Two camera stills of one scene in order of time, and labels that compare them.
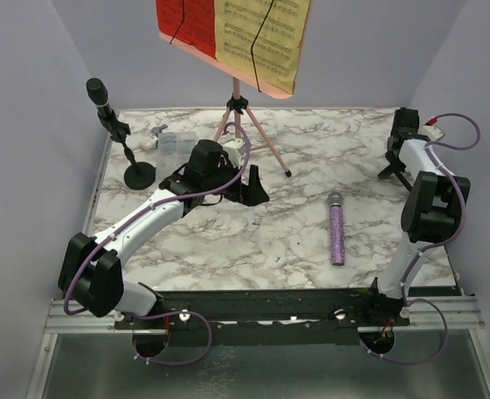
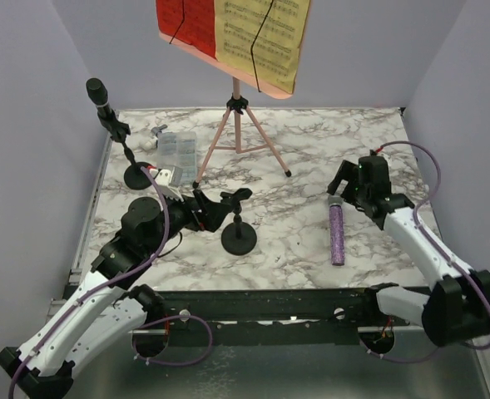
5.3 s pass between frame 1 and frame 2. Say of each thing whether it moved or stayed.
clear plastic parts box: stayed
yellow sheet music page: stayed
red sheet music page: stayed
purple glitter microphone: stayed
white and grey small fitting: stayed
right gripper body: moved
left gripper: moved
